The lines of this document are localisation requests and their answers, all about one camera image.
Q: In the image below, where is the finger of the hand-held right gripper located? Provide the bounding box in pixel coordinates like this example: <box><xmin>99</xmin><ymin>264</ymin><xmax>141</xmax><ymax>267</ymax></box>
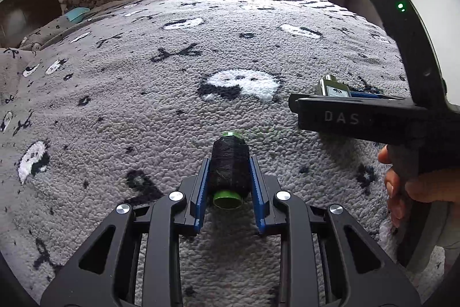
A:
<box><xmin>345</xmin><ymin>90</ymin><xmax>408</xmax><ymax>102</ymax></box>

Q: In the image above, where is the small green bottle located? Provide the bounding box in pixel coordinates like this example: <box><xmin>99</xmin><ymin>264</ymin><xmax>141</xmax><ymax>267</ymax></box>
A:
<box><xmin>315</xmin><ymin>74</ymin><xmax>360</xmax><ymax>98</ymax></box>

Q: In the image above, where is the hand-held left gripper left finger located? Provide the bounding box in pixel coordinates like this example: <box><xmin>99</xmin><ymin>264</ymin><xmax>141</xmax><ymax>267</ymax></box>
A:
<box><xmin>40</xmin><ymin>158</ymin><xmax>211</xmax><ymax>307</ymax></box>

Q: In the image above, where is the teal cloth item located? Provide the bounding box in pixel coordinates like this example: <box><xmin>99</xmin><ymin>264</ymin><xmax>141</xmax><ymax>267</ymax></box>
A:
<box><xmin>66</xmin><ymin>7</ymin><xmax>91</xmax><ymax>23</ymax></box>

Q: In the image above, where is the wooden headboard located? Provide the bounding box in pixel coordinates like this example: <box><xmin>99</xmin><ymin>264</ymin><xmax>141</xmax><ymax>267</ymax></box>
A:
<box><xmin>0</xmin><ymin>0</ymin><xmax>62</xmax><ymax>49</ymax></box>

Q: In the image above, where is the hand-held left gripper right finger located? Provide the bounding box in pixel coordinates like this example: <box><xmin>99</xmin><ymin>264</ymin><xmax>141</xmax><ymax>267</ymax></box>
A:
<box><xmin>250</xmin><ymin>155</ymin><xmax>421</xmax><ymax>307</ymax></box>

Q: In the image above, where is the grey printed fleece blanket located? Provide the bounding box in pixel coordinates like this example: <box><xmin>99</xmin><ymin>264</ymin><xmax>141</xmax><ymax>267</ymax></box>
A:
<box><xmin>0</xmin><ymin>0</ymin><xmax>460</xmax><ymax>307</ymax></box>

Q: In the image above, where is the person's right hand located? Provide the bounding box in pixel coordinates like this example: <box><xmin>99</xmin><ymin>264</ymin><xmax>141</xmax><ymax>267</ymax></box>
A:
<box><xmin>378</xmin><ymin>143</ymin><xmax>460</xmax><ymax>229</ymax></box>

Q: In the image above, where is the black thread spool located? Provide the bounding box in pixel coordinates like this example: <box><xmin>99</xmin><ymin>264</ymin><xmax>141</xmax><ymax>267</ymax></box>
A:
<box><xmin>210</xmin><ymin>130</ymin><xmax>254</xmax><ymax>210</ymax></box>

